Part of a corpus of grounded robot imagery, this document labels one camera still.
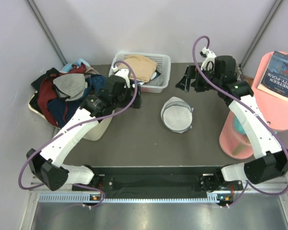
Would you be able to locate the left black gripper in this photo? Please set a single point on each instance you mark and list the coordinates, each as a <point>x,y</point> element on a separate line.
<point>129,98</point>

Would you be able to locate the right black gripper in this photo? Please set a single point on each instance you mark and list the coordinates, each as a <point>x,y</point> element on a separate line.
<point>184,84</point>

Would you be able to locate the white mesh laundry bag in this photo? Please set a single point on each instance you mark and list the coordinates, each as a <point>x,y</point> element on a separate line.
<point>176,115</point>

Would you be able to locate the grey bra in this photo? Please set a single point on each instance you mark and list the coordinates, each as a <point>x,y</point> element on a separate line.
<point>70,87</point>

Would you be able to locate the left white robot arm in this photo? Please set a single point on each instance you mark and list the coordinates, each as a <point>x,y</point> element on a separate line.
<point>47,162</point>

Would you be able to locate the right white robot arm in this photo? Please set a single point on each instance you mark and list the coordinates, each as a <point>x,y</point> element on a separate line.
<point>271,157</point>

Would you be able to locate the white plastic basket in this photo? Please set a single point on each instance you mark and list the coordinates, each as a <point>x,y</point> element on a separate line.
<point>163,67</point>

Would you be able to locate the beige folded garment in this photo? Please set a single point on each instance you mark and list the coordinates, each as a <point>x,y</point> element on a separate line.
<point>142,66</point>

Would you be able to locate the teal cloth under table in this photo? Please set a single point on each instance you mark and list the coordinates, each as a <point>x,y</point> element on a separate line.
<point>239,128</point>

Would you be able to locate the pile of dark clothes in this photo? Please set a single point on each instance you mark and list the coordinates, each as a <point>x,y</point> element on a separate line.
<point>57,111</point>

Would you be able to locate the Nineteen Eighty-Four book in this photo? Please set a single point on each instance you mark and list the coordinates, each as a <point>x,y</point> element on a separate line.
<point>274,80</point>

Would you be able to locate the pink side table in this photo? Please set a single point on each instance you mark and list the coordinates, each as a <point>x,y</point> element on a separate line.
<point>274,110</point>

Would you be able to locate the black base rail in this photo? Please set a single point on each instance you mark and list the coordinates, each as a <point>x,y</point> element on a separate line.
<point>158,182</point>

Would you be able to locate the white cable duct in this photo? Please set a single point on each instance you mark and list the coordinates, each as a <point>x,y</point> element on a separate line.
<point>91,198</point>

